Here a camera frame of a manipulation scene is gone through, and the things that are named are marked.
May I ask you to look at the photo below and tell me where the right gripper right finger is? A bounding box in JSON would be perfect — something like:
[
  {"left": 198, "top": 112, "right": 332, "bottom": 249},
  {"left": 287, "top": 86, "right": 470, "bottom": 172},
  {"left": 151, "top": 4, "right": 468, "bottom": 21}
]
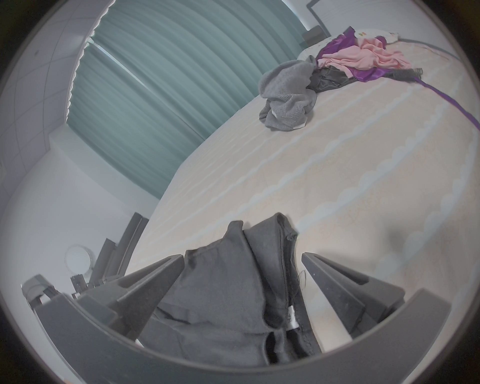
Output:
[{"left": 302, "top": 252, "right": 406, "bottom": 334}]

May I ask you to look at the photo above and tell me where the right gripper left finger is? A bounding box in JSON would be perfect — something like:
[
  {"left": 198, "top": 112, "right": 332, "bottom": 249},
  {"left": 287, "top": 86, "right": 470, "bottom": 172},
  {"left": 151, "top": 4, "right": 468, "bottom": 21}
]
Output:
[{"left": 77, "top": 254, "right": 185, "bottom": 340}]

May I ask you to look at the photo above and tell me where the black T-shirt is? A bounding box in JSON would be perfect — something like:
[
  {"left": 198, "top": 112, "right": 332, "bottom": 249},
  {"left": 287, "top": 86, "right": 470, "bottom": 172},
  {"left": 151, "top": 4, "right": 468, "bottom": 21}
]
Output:
[{"left": 137, "top": 212, "right": 323, "bottom": 367}]

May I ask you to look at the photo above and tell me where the bed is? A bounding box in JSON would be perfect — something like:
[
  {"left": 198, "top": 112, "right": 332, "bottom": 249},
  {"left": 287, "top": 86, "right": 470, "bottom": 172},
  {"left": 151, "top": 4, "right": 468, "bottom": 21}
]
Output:
[{"left": 125, "top": 0, "right": 480, "bottom": 355}]

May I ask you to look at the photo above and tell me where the pile of clothes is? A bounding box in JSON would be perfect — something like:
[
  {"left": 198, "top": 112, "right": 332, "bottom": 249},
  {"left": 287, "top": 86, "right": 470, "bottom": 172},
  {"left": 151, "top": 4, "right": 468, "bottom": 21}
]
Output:
[{"left": 307, "top": 26, "right": 480, "bottom": 131}]

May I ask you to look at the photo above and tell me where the black chest of drawers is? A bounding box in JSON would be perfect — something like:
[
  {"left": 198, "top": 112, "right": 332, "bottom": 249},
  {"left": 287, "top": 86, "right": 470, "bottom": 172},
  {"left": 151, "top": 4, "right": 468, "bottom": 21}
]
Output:
[{"left": 92, "top": 212, "right": 150, "bottom": 286}]

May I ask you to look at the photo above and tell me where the round white mirror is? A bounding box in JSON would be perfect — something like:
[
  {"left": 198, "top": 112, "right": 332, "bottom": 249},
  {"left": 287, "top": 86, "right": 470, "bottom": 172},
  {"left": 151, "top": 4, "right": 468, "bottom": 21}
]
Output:
[{"left": 64, "top": 244, "right": 94, "bottom": 276}]

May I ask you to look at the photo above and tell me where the blue-green curtain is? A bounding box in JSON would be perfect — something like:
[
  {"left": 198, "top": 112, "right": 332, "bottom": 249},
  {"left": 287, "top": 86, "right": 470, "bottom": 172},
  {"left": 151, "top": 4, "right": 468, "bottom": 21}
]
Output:
[
  {"left": 87, "top": 0, "right": 312, "bottom": 141},
  {"left": 65, "top": 41, "right": 205, "bottom": 199}
]

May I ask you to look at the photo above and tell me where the grey garment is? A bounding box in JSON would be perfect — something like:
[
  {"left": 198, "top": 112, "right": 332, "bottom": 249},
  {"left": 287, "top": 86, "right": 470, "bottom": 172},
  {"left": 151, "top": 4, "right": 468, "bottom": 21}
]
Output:
[{"left": 258, "top": 56, "right": 319, "bottom": 132}]

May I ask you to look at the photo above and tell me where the grey bedside table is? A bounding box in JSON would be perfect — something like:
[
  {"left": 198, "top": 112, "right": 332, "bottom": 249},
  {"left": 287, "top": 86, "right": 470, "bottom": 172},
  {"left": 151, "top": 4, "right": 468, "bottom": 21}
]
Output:
[{"left": 302, "top": 25, "right": 327, "bottom": 47}]

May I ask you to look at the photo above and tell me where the white printed pillow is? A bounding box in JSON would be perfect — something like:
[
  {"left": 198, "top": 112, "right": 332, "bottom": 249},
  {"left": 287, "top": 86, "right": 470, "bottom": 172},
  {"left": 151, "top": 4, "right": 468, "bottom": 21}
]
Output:
[{"left": 298, "top": 28, "right": 400, "bottom": 61}]

